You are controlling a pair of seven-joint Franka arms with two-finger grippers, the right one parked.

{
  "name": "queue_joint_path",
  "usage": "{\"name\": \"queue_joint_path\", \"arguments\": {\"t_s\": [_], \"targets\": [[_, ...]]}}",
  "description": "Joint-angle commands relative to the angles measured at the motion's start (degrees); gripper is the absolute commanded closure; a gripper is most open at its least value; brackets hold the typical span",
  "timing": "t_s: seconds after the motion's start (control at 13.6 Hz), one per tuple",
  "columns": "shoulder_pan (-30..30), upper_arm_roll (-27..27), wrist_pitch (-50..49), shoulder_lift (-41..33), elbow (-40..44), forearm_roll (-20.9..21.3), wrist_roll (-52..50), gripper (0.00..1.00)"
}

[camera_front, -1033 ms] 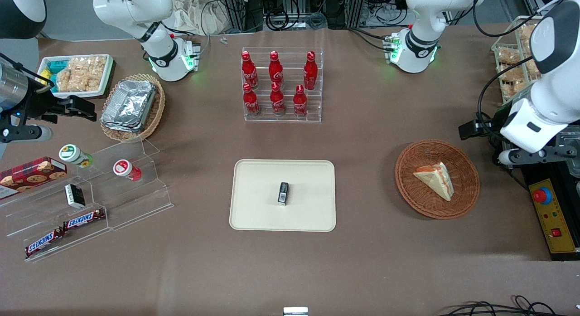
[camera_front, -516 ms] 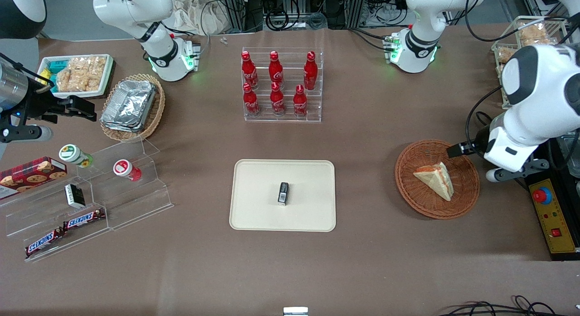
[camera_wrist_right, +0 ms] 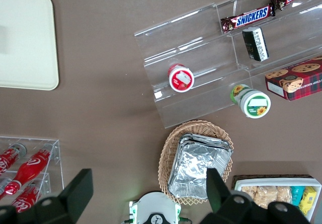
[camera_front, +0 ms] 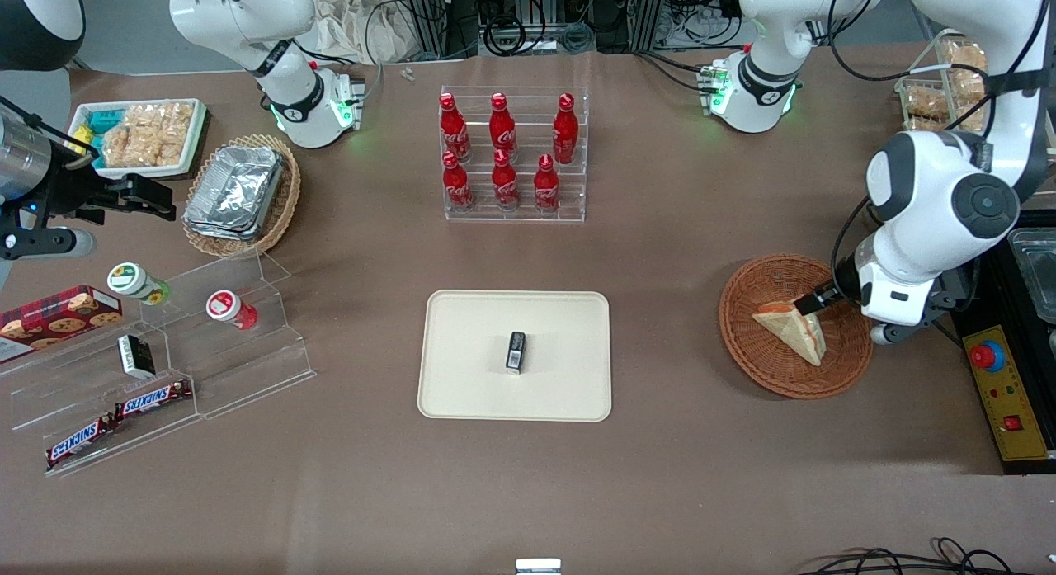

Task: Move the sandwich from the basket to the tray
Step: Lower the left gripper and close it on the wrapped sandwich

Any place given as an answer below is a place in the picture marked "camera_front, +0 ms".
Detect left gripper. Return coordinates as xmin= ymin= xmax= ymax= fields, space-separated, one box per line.
xmin=794 ymin=243 xmax=950 ymax=328

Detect black parked gripper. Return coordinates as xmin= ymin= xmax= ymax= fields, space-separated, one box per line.
xmin=33 ymin=158 xmax=177 ymax=226

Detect triangle sandwich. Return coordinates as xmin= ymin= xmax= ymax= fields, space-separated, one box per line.
xmin=752 ymin=300 xmax=827 ymax=368

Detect white snack tray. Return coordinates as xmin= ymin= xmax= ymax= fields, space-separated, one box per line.
xmin=67 ymin=98 xmax=209 ymax=181

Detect round brown wicker basket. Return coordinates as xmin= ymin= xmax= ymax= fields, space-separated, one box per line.
xmin=718 ymin=254 xmax=875 ymax=401

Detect oval light wicker basket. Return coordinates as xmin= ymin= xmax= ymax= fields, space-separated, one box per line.
xmin=181 ymin=133 xmax=303 ymax=259

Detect cream plastic tray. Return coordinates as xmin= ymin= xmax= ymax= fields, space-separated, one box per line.
xmin=417 ymin=290 xmax=613 ymax=423

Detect bag of rice crackers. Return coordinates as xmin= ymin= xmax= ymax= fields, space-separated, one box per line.
xmin=101 ymin=101 xmax=196 ymax=169

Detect stacked foil containers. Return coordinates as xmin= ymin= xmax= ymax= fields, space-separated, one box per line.
xmin=182 ymin=144 xmax=286 ymax=243

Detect green lid cup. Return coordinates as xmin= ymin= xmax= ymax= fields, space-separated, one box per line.
xmin=106 ymin=262 xmax=171 ymax=306

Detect red lid cup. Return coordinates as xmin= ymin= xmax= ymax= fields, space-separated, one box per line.
xmin=205 ymin=289 xmax=259 ymax=331

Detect red cookie box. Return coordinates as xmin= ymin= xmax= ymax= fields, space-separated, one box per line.
xmin=0 ymin=285 xmax=124 ymax=365

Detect clear acrylic step shelf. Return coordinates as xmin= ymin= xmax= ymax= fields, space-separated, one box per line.
xmin=0 ymin=249 xmax=318 ymax=478

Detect Snickers bar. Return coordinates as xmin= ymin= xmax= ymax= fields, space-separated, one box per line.
xmin=45 ymin=415 xmax=117 ymax=471
xmin=113 ymin=379 xmax=193 ymax=420

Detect yellow emergency stop panel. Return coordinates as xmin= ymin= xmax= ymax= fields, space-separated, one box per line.
xmin=962 ymin=324 xmax=1054 ymax=463

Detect clear plastic container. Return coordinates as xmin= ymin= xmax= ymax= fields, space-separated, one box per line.
xmin=1007 ymin=228 xmax=1056 ymax=325

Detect bag of pastries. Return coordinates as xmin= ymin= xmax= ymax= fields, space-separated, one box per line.
xmin=903 ymin=83 xmax=984 ymax=132
xmin=940 ymin=37 xmax=990 ymax=99

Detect beige cloth bag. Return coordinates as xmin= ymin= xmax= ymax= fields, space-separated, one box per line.
xmin=312 ymin=0 xmax=431 ymax=66

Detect red cola bottle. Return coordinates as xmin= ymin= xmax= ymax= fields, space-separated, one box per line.
xmin=552 ymin=93 xmax=581 ymax=166
xmin=488 ymin=92 xmax=519 ymax=160
xmin=441 ymin=151 xmax=475 ymax=213
xmin=533 ymin=154 xmax=563 ymax=215
xmin=438 ymin=92 xmax=472 ymax=164
xmin=491 ymin=149 xmax=521 ymax=211

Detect clear acrylic bottle rack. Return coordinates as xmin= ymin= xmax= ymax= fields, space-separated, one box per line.
xmin=439 ymin=85 xmax=589 ymax=224

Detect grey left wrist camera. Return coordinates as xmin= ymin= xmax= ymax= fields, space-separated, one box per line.
xmin=870 ymin=320 xmax=918 ymax=346

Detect grey wrist camera bar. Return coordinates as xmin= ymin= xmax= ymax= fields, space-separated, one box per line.
xmin=0 ymin=227 xmax=97 ymax=261

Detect wire basket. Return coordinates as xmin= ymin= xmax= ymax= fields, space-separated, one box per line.
xmin=896 ymin=28 xmax=992 ymax=135

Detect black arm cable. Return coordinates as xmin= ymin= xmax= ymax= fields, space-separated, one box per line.
xmin=827 ymin=0 xmax=1050 ymax=132

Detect black floor cables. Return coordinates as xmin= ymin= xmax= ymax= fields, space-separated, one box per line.
xmin=794 ymin=537 xmax=1056 ymax=575

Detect black coiled cable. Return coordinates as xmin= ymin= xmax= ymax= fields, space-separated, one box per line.
xmin=482 ymin=12 xmax=529 ymax=58

